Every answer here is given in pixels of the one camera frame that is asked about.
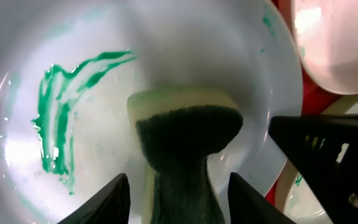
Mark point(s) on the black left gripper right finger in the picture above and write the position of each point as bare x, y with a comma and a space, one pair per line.
247, 206

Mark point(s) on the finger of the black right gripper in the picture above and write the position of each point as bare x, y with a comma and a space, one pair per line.
324, 149

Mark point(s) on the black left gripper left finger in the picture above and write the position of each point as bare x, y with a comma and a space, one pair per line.
110, 205

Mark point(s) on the green yellow sponge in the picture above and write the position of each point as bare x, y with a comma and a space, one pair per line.
177, 128

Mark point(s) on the light blue plate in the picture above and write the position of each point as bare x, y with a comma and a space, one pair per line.
68, 67
293, 197

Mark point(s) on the red plastic tray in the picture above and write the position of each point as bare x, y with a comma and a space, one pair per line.
315, 99

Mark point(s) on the white plate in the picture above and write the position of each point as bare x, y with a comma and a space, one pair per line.
326, 32

